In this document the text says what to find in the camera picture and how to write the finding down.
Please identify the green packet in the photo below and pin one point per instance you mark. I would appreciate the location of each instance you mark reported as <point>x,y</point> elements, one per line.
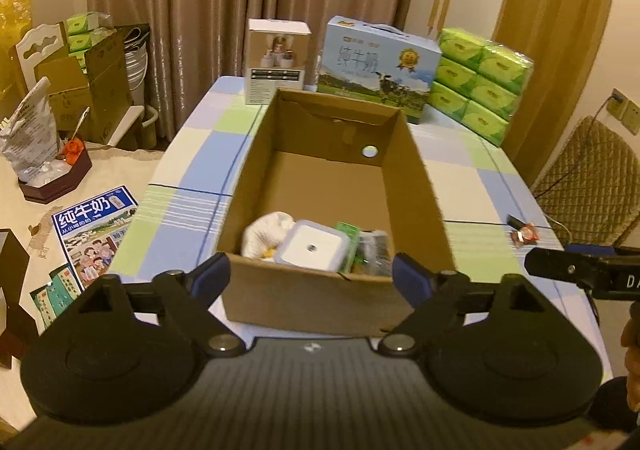
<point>352,235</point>

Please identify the golden curtain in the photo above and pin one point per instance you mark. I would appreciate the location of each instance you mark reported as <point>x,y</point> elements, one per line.
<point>555,30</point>

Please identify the flat blue milk box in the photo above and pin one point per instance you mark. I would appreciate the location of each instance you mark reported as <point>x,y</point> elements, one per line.
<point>95,235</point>

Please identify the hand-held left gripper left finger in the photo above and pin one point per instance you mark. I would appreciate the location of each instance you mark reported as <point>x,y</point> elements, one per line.
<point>212,275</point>

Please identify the white square lidded container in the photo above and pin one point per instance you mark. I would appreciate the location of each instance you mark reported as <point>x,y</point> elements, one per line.
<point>312,245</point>

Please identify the small red item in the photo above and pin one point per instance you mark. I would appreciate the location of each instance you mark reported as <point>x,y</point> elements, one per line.
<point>525,232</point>

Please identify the quilted cushion chair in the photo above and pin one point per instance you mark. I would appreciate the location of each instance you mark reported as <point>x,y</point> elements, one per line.
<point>585,180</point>

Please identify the orange toy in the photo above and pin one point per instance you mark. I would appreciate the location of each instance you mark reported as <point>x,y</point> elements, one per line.
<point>73,151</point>

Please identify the wall socket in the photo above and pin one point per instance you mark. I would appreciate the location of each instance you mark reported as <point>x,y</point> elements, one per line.
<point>627,110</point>

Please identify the white carved chair back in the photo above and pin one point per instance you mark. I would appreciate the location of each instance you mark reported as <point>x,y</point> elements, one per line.
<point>40,48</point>

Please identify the stack of white buckets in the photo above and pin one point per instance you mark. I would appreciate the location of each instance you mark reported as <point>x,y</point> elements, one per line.
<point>136,65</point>

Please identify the brown cardboard box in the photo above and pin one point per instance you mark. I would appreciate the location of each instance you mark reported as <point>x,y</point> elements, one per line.
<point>325,180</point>

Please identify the wrapped green tissue bundle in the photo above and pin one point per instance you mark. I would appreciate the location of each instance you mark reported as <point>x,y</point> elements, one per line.
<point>475,80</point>

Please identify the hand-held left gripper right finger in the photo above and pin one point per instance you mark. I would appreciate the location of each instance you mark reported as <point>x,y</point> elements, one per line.
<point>410,277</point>

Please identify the yellow plastic bag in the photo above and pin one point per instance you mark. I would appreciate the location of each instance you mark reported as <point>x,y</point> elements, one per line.
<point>12,30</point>

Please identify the blue milk carton case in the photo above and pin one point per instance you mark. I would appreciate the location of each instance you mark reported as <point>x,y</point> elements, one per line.
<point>375,60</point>

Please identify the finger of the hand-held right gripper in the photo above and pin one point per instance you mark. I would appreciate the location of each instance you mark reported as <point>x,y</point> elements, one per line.
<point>590,249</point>
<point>560,266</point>

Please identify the white product box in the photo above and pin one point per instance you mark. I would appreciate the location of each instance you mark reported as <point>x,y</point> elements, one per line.
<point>277,63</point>

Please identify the small green tissue stack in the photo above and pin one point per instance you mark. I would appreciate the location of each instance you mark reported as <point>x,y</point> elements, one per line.
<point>82,30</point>

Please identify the wooden stick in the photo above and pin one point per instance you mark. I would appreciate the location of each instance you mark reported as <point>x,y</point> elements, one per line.
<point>435,5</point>
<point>446,5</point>

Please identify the brown shiny curtain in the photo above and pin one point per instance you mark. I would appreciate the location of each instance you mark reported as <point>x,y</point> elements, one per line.
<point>225,5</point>

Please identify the green leaflets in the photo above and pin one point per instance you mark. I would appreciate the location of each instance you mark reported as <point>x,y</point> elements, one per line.
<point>55,295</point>

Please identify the person's right hand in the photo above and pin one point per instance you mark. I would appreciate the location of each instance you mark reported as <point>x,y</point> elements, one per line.
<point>632,340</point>

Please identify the metal rod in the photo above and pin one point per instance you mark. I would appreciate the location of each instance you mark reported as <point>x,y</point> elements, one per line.
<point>81,123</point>

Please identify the white knitted cloth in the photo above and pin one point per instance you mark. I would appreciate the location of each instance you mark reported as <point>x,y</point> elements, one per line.
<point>265,232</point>

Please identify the large brown storage carton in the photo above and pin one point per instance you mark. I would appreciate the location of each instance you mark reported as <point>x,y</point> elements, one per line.
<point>100,90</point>

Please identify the clear plastic packet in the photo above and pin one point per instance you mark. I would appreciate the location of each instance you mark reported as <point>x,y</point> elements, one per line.
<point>375,252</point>

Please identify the dark brown wooden furniture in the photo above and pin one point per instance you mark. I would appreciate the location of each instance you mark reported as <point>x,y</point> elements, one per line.
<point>15,305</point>

